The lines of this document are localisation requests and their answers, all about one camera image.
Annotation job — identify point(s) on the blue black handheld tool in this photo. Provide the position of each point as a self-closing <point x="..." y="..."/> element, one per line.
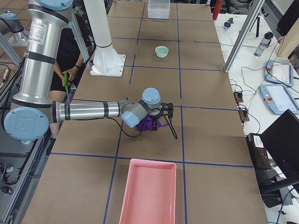
<point x="228" y="23"/>

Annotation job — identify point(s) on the upper teach pendant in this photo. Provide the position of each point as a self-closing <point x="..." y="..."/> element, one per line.
<point x="279" y="73"/>

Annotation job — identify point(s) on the seated person in black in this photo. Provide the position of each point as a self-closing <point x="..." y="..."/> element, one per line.
<point x="69" y="60"/>

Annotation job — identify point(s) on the orange connector block lower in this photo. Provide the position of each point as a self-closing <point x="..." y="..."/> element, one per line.
<point x="243" y="114"/>

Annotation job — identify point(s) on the pink plastic tray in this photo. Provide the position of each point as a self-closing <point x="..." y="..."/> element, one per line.
<point x="150" y="193"/>

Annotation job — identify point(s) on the mint green bowl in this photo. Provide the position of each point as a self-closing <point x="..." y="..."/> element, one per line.
<point x="161" y="51"/>

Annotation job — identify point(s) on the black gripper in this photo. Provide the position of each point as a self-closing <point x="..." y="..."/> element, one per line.
<point x="154" y="118"/>

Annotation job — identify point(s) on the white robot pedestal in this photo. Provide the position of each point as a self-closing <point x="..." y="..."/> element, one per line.
<point x="106" y="60"/>

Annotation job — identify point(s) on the orange connector block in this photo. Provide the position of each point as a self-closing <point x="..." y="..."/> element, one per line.
<point x="243" y="114"/>
<point x="238" y="97"/>

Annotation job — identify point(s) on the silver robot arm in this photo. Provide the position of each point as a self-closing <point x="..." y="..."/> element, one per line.
<point x="9" y="23"/>
<point x="31" y="109"/>

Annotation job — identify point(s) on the lower teach pendant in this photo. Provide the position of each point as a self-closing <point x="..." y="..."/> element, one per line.
<point x="278" y="99"/>

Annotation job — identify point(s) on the teach pendant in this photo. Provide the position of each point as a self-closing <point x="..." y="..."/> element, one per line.
<point x="278" y="99"/>
<point x="279" y="73"/>

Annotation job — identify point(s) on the black desktop box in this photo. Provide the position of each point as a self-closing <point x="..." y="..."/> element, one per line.
<point x="258" y="152"/>

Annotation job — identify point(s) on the orange connector block upper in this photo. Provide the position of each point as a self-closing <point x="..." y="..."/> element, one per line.
<point x="238" y="97"/>

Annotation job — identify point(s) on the black monitor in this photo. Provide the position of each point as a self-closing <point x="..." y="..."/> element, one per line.
<point x="281" y="139"/>

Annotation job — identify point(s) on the purple cloth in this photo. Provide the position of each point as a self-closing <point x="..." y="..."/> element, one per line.
<point x="146" y="124"/>

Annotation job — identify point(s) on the grey water bottle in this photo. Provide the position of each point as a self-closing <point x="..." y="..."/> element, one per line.
<point x="264" y="43"/>

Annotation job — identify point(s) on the green handled tool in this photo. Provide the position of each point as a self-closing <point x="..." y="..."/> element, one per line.
<point x="66" y="85"/>

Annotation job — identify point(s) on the aluminium frame post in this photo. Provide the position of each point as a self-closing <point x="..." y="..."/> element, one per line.
<point x="249" y="21"/>

